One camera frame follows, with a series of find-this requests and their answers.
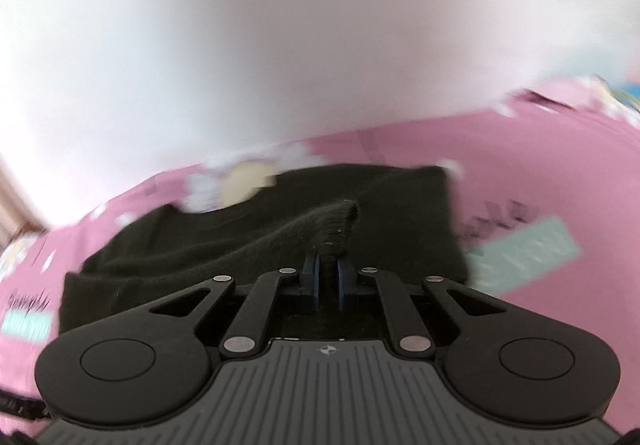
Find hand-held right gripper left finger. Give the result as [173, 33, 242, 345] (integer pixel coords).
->
[149, 252, 322, 357]

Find dark green knit sweater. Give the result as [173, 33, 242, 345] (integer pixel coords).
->
[59, 164, 469, 341]

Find pink floral pillow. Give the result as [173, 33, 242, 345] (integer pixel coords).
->
[500, 74, 640, 128]

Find pink patterned curtain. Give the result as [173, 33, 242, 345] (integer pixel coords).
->
[0, 157, 51, 243]

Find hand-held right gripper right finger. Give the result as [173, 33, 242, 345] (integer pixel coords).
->
[335, 252, 506, 357]

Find pink floral bed sheet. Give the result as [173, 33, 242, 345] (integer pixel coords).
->
[0, 75, 640, 431]

